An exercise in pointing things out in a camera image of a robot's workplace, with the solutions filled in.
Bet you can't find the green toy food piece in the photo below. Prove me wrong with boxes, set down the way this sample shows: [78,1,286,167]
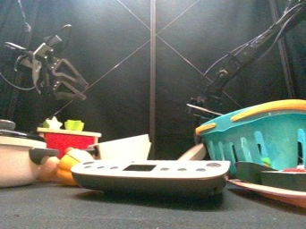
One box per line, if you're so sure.
[261,157,274,168]

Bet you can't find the pink rectangular tray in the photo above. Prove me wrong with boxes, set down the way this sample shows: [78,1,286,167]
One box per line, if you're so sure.
[228,178,306,209]

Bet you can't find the white toy cooking pot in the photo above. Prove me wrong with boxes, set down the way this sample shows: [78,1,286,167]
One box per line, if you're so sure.
[0,135,61,189]

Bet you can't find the vertical metal frame pole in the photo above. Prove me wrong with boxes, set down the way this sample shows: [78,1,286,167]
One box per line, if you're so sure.
[150,0,157,160]

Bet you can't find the thin diagonal brace wire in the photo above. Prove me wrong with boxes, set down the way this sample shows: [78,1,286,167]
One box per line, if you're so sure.
[51,0,201,119]
[118,0,245,109]

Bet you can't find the pale green star block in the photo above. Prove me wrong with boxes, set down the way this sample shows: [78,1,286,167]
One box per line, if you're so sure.
[41,116,65,131]

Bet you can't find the red wooden shape sorter box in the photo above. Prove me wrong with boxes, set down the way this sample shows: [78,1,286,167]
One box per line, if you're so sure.
[37,127,103,159]

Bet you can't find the green shape block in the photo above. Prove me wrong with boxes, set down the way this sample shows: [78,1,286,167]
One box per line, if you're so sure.
[63,119,86,132]

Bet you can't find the white round toy pan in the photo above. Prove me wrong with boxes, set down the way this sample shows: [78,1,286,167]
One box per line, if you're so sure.
[177,142,210,162]

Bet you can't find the yellow toy bell pepper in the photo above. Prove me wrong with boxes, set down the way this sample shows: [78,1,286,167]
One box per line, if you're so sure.
[55,148,97,187]

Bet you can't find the white grey toy cube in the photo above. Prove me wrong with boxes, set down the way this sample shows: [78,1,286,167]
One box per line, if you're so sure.
[95,133,154,162]

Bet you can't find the brown toy egg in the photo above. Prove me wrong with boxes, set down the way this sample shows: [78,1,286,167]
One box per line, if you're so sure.
[38,156,62,182]

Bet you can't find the black frame post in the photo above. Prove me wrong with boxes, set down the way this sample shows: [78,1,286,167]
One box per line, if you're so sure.
[270,0,297,100]

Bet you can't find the dark toy sushi piece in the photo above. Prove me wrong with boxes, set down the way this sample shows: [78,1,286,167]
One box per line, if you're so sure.
[261,168,306,191]
[234,161,277,184]

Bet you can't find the dark pot lid with knob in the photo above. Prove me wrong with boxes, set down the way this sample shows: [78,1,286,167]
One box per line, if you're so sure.
[0,119,47,142]

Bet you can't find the teal basket with orange rim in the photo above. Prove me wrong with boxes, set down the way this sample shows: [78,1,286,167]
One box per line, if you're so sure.
[194,98,306,175]

